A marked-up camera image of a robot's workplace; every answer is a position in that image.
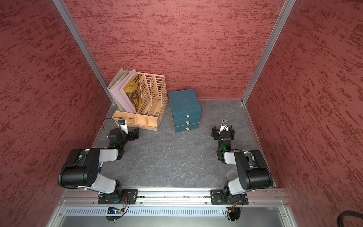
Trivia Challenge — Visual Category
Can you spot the teal drawer cabinet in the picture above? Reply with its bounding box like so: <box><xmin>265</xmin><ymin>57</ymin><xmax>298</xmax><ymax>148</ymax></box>
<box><xmin>169</xmin><ymin>89</ymin><xmax>202</xmax><ymax>132</ymax></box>

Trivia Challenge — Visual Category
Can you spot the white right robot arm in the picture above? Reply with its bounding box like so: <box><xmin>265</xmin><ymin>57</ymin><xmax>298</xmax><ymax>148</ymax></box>
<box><xmin>211</xmin><ymin>125</ymin><xmax>273</xmax><ymax>197</ymax></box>

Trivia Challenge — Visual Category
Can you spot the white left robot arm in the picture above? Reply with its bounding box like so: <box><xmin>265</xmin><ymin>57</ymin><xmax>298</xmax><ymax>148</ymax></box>
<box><xmin>58</xmin><ymin>127</ymin><xmax>140</xmax><ymax>197</ymax></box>

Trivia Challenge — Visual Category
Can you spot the yellow patterned book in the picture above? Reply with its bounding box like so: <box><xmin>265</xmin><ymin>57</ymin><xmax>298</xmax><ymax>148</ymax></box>
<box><xmin>123</xmin><ymin>74</ymin><xmax>142</xmax><ymax>113</ymax></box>

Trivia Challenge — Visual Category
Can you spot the beige plastic desk organizer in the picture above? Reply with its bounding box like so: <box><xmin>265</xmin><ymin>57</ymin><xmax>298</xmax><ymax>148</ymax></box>
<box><xmin>112</xmin><ymin>72</ymin><xmax>168</xmax><ymax>131</ymax></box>

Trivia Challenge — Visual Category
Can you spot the blue white marker pen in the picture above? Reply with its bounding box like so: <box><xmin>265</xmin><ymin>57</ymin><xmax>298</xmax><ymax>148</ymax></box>
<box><xmin>98</xmin><ymin>162</ymin><xmax>104</xmax><ymax>173</ymax></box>

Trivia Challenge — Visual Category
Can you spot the grey-beige folder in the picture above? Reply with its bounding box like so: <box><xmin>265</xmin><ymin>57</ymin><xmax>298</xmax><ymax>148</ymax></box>
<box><xmin>107</xmin><ymin>68</ymin><xmax>129</xmax><ymax>111</ymax></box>

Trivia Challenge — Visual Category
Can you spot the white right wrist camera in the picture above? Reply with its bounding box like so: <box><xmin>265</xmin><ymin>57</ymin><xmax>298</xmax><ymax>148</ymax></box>
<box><xmin>220</xmin><ymin>120</ymin><xmax>229</xmax><ymax>132</ymax></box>

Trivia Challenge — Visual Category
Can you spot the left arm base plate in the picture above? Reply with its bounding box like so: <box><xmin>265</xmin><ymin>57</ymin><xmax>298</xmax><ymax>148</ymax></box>
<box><xmin>98</xmin><ymin>189</ymin><xmax>139</xmax><ymax>205</ymax></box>

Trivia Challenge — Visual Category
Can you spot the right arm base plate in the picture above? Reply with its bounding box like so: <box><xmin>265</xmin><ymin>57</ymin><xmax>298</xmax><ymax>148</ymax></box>
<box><xmin>210</xmin><ymin>189</ymin><xmax>249</xmax><ymax>205</ymax></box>

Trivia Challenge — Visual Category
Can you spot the aluminium front rail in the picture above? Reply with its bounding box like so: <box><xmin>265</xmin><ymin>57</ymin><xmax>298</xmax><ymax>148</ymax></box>
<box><xmin>48</xmin><ymin>187</ymin><xmax>297</xmax><ymax>227</ymax></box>

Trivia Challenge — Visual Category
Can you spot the black cable loop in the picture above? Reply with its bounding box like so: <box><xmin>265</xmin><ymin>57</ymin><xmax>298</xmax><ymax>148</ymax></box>
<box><xmin>337</xmin><ymin>209</ymin><xmax>363</xmax><ymax>227</ymax></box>

